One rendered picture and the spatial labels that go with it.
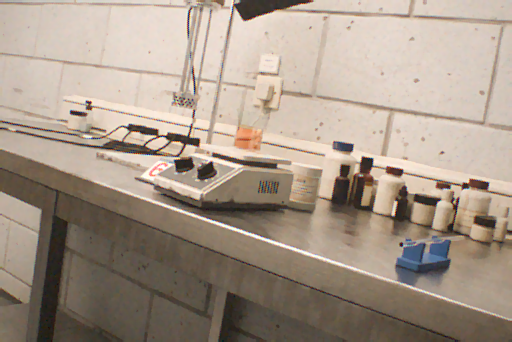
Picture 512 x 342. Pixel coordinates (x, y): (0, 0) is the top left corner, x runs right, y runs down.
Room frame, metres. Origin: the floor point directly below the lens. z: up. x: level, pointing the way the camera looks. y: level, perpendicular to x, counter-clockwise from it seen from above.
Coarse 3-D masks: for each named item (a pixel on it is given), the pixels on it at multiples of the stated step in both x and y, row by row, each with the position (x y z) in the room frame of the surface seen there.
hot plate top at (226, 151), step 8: (200, 144) 0.98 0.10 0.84; (208, 144) 0.99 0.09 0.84; (216, 152) 0.95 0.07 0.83; (224, 152) 0.93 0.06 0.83; (232, 152) 0.92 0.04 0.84; (240, 152) 0.94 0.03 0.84; (248, 152) 0.97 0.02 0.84; (248, 160) 0.91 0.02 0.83; (256, 160) 0.92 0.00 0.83; (264, 160) 0.93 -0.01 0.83; (272, 160) 0.95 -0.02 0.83; (280, 160) 0.96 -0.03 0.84; (288, 160) 0.98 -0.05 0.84
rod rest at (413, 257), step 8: (408, 240) 0.70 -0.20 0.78; (448, 240) 0.75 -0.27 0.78; (408, 248) 0.70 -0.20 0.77; (416, 248) 0.70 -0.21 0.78; (432, 248) 0.76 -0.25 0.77; (440, 248) 0.76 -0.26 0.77; (448, 248) 0.75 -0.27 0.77; (400, 256) 0.71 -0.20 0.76; (408, 256) 0.70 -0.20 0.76; (416, 256) 0.69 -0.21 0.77; (424, 256) 0.74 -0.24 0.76; (432, 256) 0.75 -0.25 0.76; (440, 256) 0.75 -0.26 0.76; (400, 264) 0.70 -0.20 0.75; (408, 264) 0.69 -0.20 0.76; (416, 264) 0.68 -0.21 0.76; (424, 264) 0.69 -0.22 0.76; (432, 264) 0.71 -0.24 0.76; (440, 264) 0.73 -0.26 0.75; (448, 264) 0.75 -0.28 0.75
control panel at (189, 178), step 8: (200, 160) 0.95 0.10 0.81; (168, 168) 0.94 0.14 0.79; (216, 168) 0.90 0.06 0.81; (224, 168) 0.90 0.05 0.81; (232, 168) 0.89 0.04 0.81; (168, 176) 0.91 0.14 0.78; (176, 176) 0.91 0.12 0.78; (184, 176) 0.90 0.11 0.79; (192, 176) 0.89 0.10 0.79; (216, 176) 0.88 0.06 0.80; (192, 184) 0.87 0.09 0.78; (200, 184) 0.86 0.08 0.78; (208, 184) 0.86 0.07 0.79
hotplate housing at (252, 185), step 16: (224, 160) 0.94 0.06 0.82; (240, 160) 0.93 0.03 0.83; (160, 176) 0.92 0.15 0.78; (224, 176) 0.87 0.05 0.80; (240, 176) 0.89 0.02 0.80; (256, 176) 0.92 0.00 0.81; (272, 176) 0.94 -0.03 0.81; (288, 176) 0.97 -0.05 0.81; (176, 192) 0.89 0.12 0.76; (192, 192) 0.86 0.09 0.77; (208, 192) 0.85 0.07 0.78; (224, 192) 0.87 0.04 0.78; (240, 192) 0.90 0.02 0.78; (256, 192) 0.92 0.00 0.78; (272, 192) 0.95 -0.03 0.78; (288, 192) 0.98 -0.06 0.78; (240, 208) 0.91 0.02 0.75; (256, 208) 0.93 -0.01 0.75; (272, 208) 0.97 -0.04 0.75
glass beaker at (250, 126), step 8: (240, 112) 0.98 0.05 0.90; (248, 112) 0.98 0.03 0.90; (256, 112) 0.98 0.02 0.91; (264, 112) 0.99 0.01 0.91; (240, 120) 0.98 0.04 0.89; (248, 120) 0.98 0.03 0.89; (256, 120) 0.98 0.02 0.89; (264, 120) 0.99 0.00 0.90; (240, 128) 0.98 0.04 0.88; (248, 128) 0.98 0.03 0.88; (256, 128) 0.98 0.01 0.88; (264, 128) 0.99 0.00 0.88; (240, 136) 0.98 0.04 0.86; (248, 136) 0.98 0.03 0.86; (256, 136) 0.98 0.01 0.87; (240, 144) 0.98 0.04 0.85; (248, 144) 0.98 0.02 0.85; (256, 144) 0.98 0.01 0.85; (256, 152) 0.98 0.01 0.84
